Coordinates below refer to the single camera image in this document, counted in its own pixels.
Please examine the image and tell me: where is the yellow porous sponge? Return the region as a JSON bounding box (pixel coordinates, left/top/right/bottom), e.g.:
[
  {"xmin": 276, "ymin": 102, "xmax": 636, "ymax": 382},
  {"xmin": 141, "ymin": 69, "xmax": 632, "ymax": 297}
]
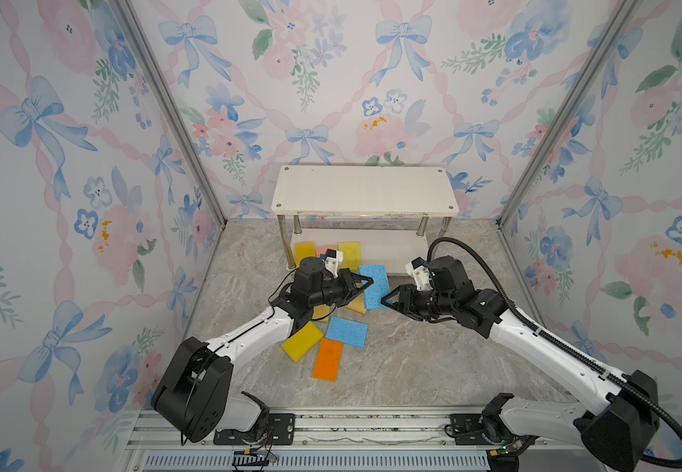
[{"xmin": 337, "ymin": 242, "xmax": 362, "ymax": 273}]

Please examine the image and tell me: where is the blue sponge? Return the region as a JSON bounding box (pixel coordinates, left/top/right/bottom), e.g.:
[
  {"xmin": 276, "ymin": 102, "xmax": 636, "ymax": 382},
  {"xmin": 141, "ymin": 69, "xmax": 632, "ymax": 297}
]
[
  {"xmin": 358, "ymin": 265, "xmax": 390, "ymax": 310},
  {"xmin": 325, "ymin": 318, "xmax": 368, "ymax": 349}
]

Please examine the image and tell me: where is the pink sponge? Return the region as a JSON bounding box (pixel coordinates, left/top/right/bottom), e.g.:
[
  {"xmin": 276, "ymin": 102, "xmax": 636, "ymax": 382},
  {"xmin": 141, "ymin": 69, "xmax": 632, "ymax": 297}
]
[{"xmin": 315, "ymin": 245, "xmax": 337, "ymax": 258}]

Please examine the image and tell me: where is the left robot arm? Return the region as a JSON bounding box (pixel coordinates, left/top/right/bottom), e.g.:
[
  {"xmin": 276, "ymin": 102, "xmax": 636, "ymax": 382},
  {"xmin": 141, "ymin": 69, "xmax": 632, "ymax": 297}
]
[{"xmin": 150, "ymin": 257, "xmax": 374, "ymax": 444}]

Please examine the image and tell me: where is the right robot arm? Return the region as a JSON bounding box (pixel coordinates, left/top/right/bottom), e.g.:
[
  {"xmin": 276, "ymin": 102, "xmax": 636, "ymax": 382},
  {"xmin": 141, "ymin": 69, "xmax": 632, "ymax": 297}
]
[{"xmin": 381, "ymin": 256, "xmax": 659, "ymax": 471}]

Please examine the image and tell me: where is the white two-tier shelf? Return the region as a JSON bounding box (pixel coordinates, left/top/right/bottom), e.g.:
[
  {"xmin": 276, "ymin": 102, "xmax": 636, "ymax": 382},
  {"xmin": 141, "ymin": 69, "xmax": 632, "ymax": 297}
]
[{"xmin": 271, "ymin": 165, "xmax": 459, "ymax": 275}]

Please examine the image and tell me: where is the small tan sponge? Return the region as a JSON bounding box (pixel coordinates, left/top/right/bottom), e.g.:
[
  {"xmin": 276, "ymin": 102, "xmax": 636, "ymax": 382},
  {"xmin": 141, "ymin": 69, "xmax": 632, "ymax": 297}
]
[{"xmin": 346, "ymin": 295, "xmax": 366, "ymax": 315}]

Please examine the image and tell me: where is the tan yellow sponge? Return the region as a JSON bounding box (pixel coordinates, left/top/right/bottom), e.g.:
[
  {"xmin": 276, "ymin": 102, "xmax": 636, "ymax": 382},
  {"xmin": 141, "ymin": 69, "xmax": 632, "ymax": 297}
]
[{"xmin": 313, "ymin": 305, "xmax": 331, "ymax": 321}]

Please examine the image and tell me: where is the orange sponge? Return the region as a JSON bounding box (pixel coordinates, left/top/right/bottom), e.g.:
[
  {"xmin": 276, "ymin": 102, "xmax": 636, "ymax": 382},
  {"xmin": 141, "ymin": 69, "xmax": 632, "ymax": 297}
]
[{"xmin": 313, "ymin": 338, "xmax": 344, "ymax": 382}]

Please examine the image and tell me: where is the bright yellow sponge left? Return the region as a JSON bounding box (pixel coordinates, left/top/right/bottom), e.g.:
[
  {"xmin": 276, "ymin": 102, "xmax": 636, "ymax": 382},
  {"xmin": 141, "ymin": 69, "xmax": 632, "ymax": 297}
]
[{"xmin": 282, "ymin": 323, "xmax": 324, "ymax": 363}]

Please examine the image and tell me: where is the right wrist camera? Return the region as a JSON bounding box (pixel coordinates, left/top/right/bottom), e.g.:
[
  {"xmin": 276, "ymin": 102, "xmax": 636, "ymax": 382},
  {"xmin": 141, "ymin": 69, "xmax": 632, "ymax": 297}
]
[{"xmin": 405, "ymin": 257, "xmax": 432, "ymax": 291}]

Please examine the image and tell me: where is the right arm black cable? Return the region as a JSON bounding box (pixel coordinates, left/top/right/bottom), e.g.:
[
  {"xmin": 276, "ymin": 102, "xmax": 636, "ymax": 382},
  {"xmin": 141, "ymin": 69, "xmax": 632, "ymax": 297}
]
[{"xmin": 426, "ymin": 237, "xmax": 682, "ymax": 471}]

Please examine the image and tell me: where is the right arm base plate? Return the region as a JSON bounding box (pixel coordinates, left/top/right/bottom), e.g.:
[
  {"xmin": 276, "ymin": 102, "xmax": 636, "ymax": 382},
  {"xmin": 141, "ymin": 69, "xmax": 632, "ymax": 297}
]
[{"xmin": 448, "ymin": 412, "xmax": 535, "ymax": 455}]

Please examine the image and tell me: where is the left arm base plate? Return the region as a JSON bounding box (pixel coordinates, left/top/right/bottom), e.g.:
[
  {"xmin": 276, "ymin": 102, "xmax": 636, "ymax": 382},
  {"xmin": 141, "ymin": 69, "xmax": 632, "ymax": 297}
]
[{"xmin": 213, "ymin": 413, "xmax": 297, "ymax": 448}]

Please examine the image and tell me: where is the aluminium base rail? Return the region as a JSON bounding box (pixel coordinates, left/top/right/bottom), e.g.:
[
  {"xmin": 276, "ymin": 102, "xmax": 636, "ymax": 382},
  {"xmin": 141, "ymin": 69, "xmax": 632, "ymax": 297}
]
[{"xmin": 110, "ymin": 404, "xmax": 631, "ymax": 472}]

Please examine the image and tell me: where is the left aluminium corner post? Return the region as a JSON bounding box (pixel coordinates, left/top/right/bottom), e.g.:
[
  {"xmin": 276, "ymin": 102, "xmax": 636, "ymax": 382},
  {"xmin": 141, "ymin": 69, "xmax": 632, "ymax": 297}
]
[{"xmin": 109, "ymin": 0, "xmax": 226, "ymax": 231}]

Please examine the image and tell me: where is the aluminium corner post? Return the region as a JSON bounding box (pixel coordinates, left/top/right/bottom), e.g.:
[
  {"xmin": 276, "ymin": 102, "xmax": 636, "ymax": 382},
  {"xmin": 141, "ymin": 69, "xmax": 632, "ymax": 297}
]
[
  {"xmin": 109, "ymin": 0, "xmax": 226, "ymax": 231},
  {"xmin": 496, "ymin": 0, "xmax": 642, "ymax": 230}
]

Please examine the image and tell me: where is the right aluminium corner post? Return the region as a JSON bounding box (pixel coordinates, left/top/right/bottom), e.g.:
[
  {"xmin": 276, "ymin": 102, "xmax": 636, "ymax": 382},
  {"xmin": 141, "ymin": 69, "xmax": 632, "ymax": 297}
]
[{"xmin": 496, "ymin": 0, "xmax": 642, "ymax": 230}]

